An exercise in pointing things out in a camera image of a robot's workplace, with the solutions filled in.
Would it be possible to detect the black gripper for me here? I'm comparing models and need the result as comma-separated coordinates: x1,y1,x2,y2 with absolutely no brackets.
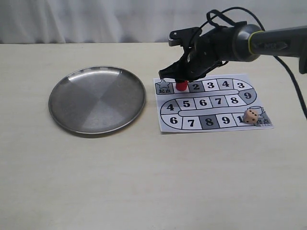
158,26,237,82

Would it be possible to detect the white backdrop curtain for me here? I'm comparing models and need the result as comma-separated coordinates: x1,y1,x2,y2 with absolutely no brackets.
0,0,307,44

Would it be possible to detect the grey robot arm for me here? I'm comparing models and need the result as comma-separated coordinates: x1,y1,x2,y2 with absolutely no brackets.
159,23,307,82

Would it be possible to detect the round steel plate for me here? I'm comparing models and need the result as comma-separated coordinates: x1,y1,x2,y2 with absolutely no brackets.
48,66,146,136

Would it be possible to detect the beige wooden die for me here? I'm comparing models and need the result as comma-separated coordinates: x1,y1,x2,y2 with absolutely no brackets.
243,109,258,125

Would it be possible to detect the black cable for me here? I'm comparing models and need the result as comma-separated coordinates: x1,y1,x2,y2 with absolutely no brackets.
206,6,307,120

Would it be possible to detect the paper number game board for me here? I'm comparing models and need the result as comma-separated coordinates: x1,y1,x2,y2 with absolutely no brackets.
153,74,273,133

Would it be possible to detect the red cylinder game piece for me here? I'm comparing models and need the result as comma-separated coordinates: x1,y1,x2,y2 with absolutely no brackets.
175,81,188,92

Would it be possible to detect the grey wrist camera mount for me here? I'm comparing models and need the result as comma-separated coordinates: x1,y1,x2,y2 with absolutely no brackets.
168,27,202,48

